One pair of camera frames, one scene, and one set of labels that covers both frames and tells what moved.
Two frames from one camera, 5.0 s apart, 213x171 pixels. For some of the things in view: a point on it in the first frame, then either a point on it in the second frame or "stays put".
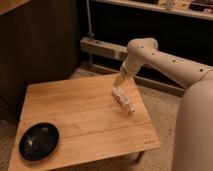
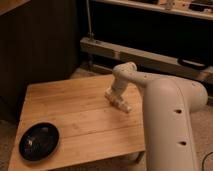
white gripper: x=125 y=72 -> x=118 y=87
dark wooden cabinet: x=39 y=42 stays put
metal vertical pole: x=90 y=34 stays put
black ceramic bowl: x=39 y=141 stays put
